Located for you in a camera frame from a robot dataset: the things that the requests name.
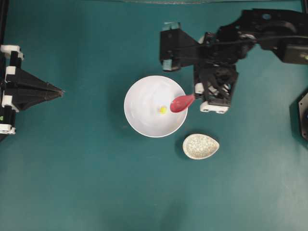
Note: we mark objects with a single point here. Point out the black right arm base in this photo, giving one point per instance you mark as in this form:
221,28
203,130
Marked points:
299,118

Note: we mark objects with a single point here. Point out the speckled ceramic spoon rest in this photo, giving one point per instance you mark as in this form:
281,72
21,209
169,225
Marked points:
199,146

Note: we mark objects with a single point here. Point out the black frame post left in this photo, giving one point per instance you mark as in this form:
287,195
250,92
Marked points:
4,4

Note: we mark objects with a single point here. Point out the black frame post right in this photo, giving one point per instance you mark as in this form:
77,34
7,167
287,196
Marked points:
304,4

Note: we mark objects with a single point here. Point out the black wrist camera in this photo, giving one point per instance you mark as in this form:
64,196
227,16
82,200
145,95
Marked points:
177,48

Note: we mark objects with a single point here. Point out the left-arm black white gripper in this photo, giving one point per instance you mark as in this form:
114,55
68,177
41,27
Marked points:
13,102

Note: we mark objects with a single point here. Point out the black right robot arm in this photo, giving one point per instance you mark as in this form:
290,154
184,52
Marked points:
282,32

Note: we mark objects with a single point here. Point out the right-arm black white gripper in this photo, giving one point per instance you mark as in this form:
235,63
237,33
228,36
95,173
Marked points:
215,74

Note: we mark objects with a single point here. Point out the pink ceramic spoon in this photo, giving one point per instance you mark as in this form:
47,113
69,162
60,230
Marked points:
181,103

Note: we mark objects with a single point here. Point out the yellow hexagonal prism block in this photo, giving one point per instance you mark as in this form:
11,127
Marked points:
162,110

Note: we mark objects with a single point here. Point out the white round bowl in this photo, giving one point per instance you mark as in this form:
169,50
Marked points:
145,97

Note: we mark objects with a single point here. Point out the black frame post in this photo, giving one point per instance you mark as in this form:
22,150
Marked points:
304,4
4,4

